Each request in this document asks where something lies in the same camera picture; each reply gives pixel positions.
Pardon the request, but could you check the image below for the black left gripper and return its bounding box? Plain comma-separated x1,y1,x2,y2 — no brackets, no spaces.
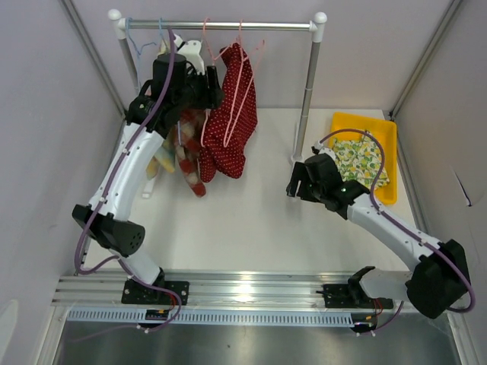
173,65,224,113

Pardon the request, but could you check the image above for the pink wire hanger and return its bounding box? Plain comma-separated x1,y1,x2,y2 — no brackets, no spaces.
222,18,266,148
200,17,224,147

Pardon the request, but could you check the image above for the red polka dot skirt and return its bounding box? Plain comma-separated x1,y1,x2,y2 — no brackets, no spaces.
199,43,258,183

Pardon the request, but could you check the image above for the lemon print cloth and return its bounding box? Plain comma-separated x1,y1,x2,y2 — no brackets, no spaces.
332,135,382,189

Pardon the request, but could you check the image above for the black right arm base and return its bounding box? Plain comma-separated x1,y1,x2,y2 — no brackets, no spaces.
317,284,394,309

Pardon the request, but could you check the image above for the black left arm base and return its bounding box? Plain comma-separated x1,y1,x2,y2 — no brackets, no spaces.
121,279,190,306

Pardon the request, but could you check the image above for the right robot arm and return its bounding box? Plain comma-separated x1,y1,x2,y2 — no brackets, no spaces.
286,154,473,319

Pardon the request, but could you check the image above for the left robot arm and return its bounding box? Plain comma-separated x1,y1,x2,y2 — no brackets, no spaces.
72,52,223,304

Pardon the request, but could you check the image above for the red plaid skirt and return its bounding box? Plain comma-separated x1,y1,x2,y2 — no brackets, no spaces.
173,109,206,198

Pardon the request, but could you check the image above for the pastel plaid skirt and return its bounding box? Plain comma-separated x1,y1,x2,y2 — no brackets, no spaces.
146,36,178,179

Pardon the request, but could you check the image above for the yellow plastic tray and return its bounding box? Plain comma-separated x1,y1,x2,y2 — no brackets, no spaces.
329,112,398,205

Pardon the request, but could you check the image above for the white clothes rack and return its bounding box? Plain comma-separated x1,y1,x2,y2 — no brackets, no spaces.
107,9,328,199

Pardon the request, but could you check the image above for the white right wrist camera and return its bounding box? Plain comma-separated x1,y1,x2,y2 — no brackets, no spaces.
311,141,336,161

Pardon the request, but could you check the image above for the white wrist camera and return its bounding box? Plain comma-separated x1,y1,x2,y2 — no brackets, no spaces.
174,34,206,75
311,141,336,161

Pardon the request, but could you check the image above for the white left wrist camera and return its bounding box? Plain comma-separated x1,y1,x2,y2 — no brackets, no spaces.
174,34,206,75

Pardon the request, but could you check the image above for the blue wire hanger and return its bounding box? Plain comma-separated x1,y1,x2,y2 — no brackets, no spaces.
125,17,158,59
158,17,167,54

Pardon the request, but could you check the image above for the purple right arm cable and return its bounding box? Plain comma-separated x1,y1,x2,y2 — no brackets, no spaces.
314,128,476,335

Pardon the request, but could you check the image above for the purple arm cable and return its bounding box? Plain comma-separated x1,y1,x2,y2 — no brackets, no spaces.
314,128,476,335
74,25,183,335

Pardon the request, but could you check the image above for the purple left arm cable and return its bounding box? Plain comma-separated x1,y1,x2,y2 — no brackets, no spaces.
74,25,183,335

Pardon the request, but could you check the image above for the aluminium front rail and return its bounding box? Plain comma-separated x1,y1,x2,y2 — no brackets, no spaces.
51,268,352,312

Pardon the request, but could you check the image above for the slotted cable duct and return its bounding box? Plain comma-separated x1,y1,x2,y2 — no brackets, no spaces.
68,307,355,328

